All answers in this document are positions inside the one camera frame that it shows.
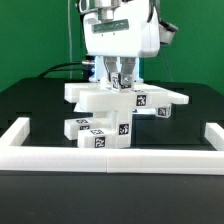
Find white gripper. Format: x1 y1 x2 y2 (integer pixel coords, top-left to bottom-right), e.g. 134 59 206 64
83 3 160 85

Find white marker cube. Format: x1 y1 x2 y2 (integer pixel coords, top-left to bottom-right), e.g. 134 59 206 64
156 104 172 118
110 73 131 91

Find white chair back part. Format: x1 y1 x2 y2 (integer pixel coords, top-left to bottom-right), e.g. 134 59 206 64
64 83 189 112

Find white chair seat part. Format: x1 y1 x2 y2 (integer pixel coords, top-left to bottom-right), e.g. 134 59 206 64
93 110 132 148

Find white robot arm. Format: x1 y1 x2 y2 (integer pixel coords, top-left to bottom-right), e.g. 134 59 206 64
77 0 178 88

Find white marker base plate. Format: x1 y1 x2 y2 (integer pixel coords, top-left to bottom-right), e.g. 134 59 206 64
74 103 156 115

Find black cables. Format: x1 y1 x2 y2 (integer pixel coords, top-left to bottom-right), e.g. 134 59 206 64
37 61 91 79

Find white vertical cable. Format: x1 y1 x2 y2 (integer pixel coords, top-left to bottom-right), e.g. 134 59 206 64
67 0 74 80

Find white U-shaped boundary frame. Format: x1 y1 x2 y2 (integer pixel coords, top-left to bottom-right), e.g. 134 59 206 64
0 117 224 175

